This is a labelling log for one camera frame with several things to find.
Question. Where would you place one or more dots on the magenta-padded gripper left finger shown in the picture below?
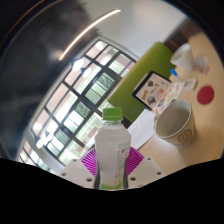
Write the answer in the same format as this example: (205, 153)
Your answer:
(75, 170)

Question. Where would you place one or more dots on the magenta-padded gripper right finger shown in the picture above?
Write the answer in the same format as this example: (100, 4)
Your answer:
(146, 170)

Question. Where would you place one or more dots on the green-capped clear drink bottle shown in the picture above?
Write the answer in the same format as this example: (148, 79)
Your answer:
(112, 150)

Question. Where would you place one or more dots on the white printed paper sheet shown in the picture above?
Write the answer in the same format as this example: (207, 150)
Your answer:
(141, 128)

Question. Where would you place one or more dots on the beige patterned paper cup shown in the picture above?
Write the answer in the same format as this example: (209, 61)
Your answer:
(181, 133)

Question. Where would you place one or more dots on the large dark-framed window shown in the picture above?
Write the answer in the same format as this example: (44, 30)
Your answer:
(71, 100)

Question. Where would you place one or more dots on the black tablet with stickers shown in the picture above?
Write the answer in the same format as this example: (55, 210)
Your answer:
(151, 90)

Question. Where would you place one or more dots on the green upholstered bench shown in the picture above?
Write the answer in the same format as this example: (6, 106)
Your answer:
(136, 83)

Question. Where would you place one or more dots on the flat round red coaster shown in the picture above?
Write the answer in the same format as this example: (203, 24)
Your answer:
(205, 95)

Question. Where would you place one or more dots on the small white printed card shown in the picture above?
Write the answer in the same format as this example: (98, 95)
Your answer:
(189, 84)

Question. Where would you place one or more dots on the small blue-capped white bottle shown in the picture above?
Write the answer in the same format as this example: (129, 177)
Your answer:
(176, 74)

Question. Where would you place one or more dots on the dark pendant ceiling lamps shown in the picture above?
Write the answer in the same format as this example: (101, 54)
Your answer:
(78, 64)

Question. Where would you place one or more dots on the white ceramic bowl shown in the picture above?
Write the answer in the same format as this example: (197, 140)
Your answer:
(182, 57)

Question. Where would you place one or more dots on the white paper receipt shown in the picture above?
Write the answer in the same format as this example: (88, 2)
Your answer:
(202, 64)

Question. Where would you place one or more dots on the long curved light strip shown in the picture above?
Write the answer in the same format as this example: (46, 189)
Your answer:
(90, 30)

